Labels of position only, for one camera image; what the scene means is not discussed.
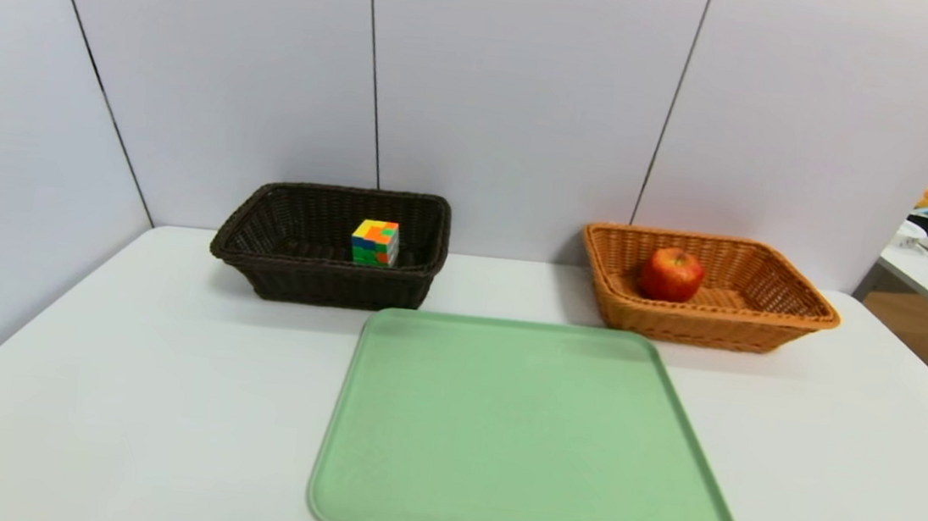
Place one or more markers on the colourful puzzle cube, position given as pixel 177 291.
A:
pixel 374 243

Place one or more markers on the small white item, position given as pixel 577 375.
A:
pixel 909 235

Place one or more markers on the orange wicker basket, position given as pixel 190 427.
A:
pixel 721 328

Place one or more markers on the dark brown wicker basket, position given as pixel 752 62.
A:
pixel 325 285

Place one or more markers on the light green plastic tray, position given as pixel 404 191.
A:
pixel 513 452

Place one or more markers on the red apple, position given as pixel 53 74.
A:
pixel 671 274

